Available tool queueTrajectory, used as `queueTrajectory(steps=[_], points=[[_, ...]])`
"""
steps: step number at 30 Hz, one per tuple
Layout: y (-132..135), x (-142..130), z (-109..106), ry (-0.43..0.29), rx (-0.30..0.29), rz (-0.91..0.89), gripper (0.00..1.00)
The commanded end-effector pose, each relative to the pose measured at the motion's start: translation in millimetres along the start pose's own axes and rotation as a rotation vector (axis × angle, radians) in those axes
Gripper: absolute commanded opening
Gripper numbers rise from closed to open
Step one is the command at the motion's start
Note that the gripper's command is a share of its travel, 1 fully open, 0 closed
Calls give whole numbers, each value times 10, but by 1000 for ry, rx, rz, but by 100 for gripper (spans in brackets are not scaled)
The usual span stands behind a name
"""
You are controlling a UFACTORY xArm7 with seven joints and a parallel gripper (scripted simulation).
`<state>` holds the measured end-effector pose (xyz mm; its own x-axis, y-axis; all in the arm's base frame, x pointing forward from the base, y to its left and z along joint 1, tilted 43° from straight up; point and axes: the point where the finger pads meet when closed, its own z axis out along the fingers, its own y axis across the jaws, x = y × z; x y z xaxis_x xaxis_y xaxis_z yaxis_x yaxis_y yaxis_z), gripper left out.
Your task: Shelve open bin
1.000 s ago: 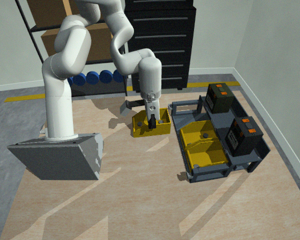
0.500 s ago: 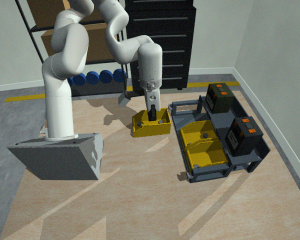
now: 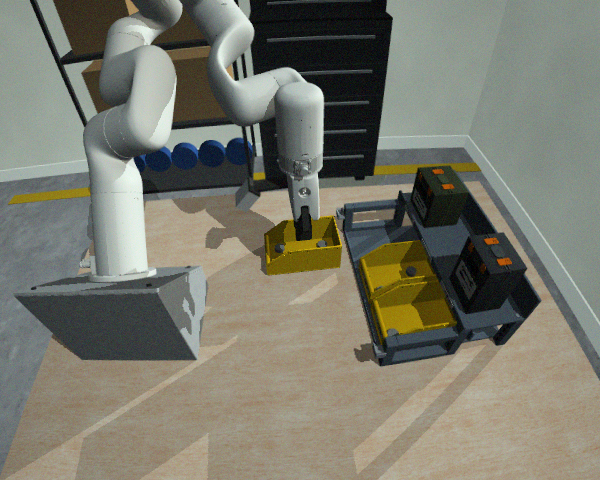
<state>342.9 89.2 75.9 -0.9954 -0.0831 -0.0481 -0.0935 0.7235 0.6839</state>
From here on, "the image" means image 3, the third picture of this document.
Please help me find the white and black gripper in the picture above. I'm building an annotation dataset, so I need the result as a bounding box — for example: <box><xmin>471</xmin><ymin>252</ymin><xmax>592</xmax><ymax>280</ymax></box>
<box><xmin>279</xmin><ymin>163</ymin><xmax>323</xmax><ymax>241</ymax></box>

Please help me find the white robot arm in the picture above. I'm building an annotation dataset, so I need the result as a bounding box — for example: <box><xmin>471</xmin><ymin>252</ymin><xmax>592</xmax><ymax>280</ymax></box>
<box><xmin>79</xmin><ymin>0</ymin><xmax>324</xmax><ymax>282</ymax></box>

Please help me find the yellow bin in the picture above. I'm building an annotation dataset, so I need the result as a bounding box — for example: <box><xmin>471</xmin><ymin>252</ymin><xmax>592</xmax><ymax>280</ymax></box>
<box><xmin>264</xmin><ymin>215</ymin><xmax>342</xmax><ymax>275</ymax></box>
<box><xmin>372</xmin><ymin>280</ymin><xmax>457</xmax><ymax>345</ymax></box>
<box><xmin>360</xmin><ymin>240</ymin><xmax>438</xmax><ymax>304</ymax></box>

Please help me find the dark grey bin shelf rack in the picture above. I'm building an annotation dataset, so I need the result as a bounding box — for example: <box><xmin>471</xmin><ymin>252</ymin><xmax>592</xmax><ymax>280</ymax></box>
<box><xmin>336</xmin><ymin>170</ymin><xmax>542</xmax><ymax>367</ymax></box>

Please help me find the black case with orange latches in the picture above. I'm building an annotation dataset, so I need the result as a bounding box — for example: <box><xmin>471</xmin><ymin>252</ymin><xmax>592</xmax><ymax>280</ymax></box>
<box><xmin>449</xmin><ymin>232</ymin><xmax>528</xmax><ymax>314</ymax></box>

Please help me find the dark green case with orange latches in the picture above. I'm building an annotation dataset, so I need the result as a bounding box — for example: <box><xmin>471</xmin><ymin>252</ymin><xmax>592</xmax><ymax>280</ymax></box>
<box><xmin>411</xmin><ymin>166</ymin><xmax>469</xmax><ymax>228</ymax></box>

